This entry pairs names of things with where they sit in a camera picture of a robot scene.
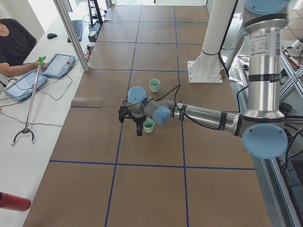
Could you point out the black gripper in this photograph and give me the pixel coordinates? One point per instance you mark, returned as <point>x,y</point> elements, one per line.
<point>138,119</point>

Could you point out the mint green cup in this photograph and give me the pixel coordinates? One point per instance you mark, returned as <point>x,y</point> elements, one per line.
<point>154,85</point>
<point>148,125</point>

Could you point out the far blue teach pendant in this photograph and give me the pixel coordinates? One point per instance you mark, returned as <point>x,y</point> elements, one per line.
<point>59,65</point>

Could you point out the blue teach pendant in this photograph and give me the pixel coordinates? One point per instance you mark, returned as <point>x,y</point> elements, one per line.
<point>23,87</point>
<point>59,65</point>

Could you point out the black keyboard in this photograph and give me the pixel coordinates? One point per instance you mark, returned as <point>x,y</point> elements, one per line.
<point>78,26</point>

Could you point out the near blue teach pendant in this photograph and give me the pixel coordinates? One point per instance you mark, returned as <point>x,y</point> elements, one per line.
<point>23,87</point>

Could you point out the black computer mouse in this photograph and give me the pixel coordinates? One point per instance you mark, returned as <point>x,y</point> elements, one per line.
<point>51,36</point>

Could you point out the person in black shirt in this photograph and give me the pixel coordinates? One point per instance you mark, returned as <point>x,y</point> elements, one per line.
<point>16,43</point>

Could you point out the red bottle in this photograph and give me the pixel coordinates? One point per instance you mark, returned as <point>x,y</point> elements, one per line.
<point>13,202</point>

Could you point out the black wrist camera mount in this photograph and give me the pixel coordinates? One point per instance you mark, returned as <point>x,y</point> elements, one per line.
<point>123,111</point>

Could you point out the white pedestal column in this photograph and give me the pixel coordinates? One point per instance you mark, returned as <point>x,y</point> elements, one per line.
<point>206,68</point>

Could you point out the green handled reacher grabber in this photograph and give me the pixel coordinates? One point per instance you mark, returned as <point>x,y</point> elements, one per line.
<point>26,128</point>

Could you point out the aluminium frame post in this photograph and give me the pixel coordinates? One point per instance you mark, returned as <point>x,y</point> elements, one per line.
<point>62,10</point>

